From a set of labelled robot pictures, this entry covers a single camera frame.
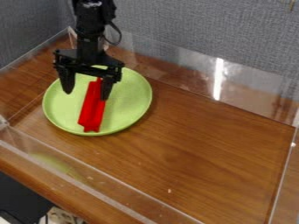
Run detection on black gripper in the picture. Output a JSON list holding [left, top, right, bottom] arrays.
[[53, 49, 125, 101]]

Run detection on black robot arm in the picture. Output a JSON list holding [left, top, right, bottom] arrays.
[[53, 0, 125, 101]]

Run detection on red star-profile carrot bar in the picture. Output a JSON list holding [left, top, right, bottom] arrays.
[[78, 78, 105, 132]]

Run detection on light green round plate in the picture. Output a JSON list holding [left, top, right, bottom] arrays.
[[41, 67, 153, 137]]

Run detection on black object under table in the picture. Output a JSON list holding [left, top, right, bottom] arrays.
[[0, 172, 53, 224]]

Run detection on clear acrylic corner bracket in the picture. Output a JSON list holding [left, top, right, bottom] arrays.
[[67, 26, 77, 49]]

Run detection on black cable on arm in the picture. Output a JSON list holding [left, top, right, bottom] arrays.
[[104, 20, 124, 47]]

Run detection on clear acrylic enclosure walls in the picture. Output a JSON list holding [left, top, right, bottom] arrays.
[[0, 30, 299, 224]]

